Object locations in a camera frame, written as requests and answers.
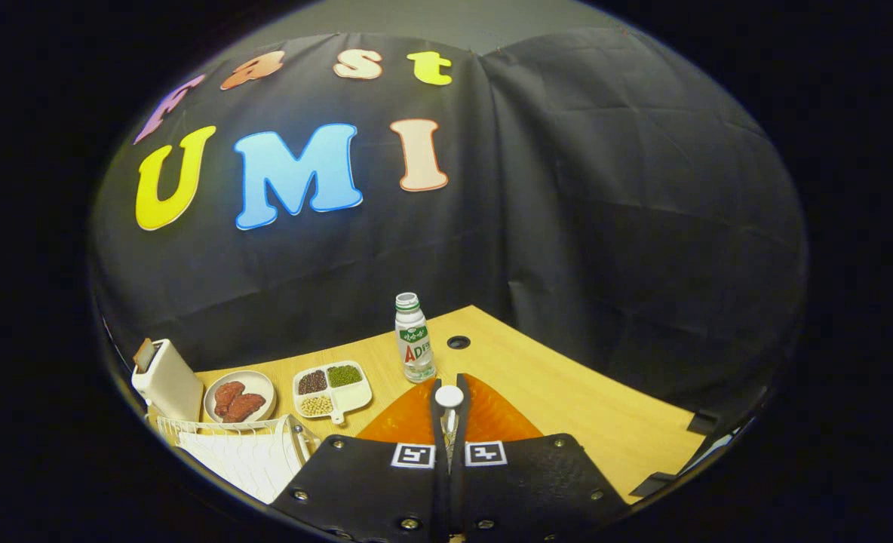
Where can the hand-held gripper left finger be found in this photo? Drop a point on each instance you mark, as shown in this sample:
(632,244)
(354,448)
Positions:
(436,430)

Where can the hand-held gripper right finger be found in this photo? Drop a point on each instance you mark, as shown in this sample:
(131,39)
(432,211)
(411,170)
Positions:
(463,430)

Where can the round white meat dish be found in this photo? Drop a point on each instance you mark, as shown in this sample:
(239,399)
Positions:
(262,385)

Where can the white green label drink bottle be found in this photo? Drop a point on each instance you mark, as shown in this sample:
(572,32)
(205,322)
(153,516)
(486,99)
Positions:
(415,347)

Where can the white divided bean tray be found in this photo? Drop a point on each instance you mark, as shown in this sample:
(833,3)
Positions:
(352,396)

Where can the red meat piece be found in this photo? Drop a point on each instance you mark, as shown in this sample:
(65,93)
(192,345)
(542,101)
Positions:
(247,407)
(228,396)

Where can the black backdrop cloth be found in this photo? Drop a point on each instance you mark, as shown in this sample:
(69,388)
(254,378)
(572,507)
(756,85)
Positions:
(605,226)

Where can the white toaster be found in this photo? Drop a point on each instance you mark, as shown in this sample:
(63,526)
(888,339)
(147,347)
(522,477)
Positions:
(171,385)

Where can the brown toast slice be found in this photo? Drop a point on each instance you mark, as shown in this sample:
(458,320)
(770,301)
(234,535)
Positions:
(143,354)

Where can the black table edge bracket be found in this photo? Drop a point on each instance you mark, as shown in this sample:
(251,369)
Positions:
(652,485)
(704,421)

